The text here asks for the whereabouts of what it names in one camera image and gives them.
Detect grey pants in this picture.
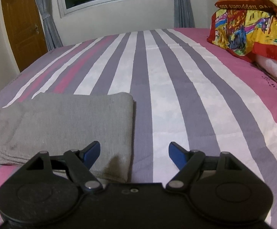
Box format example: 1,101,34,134
0,92,136,184

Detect brown wooden door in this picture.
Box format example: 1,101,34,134
1,0,49,73

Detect grey curtain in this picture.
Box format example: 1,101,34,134
31,0,64,52
173,0,196,28

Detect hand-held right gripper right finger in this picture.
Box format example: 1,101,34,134
165,141,241,194

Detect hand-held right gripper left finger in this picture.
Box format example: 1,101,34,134
26,140,104,194

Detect striped bed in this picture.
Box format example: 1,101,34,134
0,27,277,229

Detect colourful printed blanket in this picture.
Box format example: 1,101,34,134
206,0,277,64

